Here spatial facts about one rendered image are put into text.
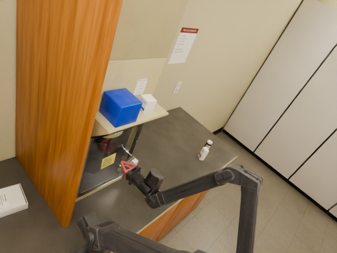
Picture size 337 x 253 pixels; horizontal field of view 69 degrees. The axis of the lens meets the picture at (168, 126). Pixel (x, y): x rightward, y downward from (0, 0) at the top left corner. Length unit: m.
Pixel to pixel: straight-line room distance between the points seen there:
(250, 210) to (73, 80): 0.72
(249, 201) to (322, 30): 2.95
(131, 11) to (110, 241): 0.65
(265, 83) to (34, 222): 3.28
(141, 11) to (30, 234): 0.98
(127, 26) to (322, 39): 3.04
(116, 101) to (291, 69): 3.08
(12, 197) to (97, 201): 0.38
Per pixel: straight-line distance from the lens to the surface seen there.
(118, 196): 1.40
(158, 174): 1.10
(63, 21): 0.82
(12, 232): 1.27
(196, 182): 0.98
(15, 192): 1.33
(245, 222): 0.95
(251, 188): 0.90
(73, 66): 0.79
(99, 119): 0.89
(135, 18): 0.83
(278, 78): 3.74
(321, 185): 4.02
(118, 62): 0.86
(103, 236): 0.74
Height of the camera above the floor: 2.05
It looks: 33 degrees down
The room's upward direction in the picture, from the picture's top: 25 degrees clockwise
